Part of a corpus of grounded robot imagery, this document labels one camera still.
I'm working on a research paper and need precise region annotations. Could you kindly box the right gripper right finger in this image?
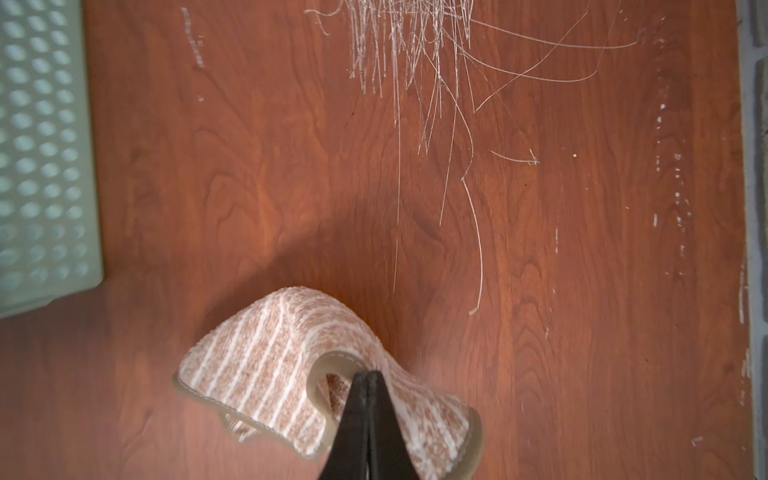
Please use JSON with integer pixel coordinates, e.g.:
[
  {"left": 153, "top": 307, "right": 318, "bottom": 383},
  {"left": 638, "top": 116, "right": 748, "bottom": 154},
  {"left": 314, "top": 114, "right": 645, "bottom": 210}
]
[{"left": 365, "top": 371, "right": 419, "bottom": 480}]

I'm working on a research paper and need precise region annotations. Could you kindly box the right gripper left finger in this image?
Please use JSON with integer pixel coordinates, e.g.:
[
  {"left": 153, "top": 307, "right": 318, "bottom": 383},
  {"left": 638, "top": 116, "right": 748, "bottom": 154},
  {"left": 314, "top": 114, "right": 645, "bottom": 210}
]
[{"left": 319, "top": 372, "right": 369, "bottom": 480}]

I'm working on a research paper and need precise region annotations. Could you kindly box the striped brown square dishcloth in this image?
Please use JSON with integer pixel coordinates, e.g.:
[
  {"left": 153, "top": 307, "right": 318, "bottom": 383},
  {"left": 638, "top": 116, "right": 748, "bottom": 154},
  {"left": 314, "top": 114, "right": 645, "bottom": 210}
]
[{"left": 174, "top": 287, "right": 484, "bottom": 479}]

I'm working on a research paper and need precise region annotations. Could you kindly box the mint green plastic basket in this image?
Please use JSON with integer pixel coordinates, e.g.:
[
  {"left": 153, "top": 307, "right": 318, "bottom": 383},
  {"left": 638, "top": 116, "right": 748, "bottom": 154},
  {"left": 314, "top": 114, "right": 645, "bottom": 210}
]
[{"left": 1, "top": 0, "right": 104, "bottom": 318}]

